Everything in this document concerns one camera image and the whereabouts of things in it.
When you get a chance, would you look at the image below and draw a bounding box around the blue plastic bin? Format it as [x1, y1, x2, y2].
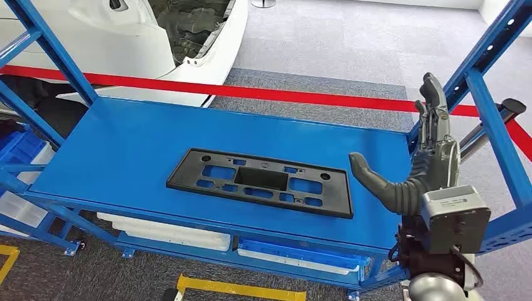
[0, 129, 48, 166]
[237, 237, 371, 271]

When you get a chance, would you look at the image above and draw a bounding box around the white car body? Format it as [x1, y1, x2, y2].
[0, 0, 249, 108]

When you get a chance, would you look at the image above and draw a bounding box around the clear plastic bin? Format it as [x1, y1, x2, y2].
[0, 189, 50, 238]

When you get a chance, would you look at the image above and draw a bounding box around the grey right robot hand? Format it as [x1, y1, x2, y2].
[348, 72, 461, 217]

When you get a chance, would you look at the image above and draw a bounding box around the blue metal shelf rack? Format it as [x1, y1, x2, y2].
[0, 0, 532, 301]

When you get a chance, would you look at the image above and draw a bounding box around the yellow floor tape square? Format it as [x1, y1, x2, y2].
[0, 245, 21, 285]
[176, 274, 307, 301]

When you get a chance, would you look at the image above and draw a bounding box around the white plastic bin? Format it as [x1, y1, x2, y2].
[96, 213, 231, 252]
[16, 143, 56, 186]
[237, 248, 360, 276]

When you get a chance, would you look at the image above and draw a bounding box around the red barrier belt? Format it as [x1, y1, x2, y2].
[504, 119, 532, 163]
[0, 65, 481, 118]

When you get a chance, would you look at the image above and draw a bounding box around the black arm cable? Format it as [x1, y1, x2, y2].
[450, 246, 485, 290]

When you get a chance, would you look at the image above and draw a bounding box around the black plastic plate holder part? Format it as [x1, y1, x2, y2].
[166, 148, 354, 219]

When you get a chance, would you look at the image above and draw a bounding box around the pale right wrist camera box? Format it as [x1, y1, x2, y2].
[420, 184, 492, 225]

